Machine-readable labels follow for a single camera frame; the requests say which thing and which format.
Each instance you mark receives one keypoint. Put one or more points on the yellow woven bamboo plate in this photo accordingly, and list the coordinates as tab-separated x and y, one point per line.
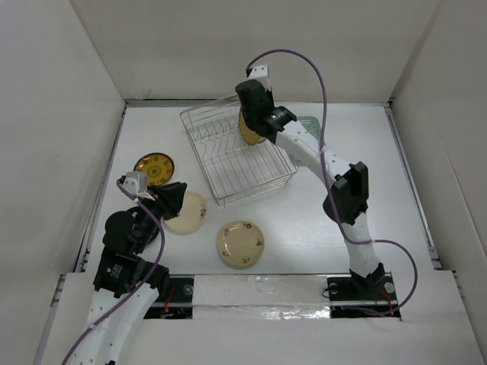
249	137

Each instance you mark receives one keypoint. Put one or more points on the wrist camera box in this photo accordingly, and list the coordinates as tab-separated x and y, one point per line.
260	73
135	183

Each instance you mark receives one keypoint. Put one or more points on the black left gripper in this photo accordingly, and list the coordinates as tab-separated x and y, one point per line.
170	196

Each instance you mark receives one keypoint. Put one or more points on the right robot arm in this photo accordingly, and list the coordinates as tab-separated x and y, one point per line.
347	184

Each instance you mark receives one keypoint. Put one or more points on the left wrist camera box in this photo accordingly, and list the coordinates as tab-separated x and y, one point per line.
135	183

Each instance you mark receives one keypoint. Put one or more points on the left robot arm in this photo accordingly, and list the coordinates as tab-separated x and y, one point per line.
126	285

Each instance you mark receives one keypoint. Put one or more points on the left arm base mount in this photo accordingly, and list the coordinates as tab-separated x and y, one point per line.
177	302

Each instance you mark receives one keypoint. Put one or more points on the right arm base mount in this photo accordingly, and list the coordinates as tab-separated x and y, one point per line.
346	302

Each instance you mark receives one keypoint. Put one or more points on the silver wire dish rack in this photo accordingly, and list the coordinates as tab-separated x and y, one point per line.
234	171

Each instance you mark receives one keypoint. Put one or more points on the yellow black rimmed plate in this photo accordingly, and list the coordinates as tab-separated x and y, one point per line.
158	167

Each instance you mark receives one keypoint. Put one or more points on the pale green rectangular plate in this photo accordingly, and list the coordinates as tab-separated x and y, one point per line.
312	125

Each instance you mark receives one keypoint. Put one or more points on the cream plate small motifs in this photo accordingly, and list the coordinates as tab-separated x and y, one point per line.
240	244

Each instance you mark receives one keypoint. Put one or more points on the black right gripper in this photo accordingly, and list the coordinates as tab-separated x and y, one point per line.
269	96

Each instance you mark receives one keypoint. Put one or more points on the cream plate plum blossom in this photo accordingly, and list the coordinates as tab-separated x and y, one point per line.
192	214

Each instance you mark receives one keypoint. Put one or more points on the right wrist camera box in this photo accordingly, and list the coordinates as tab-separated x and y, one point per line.
260	73

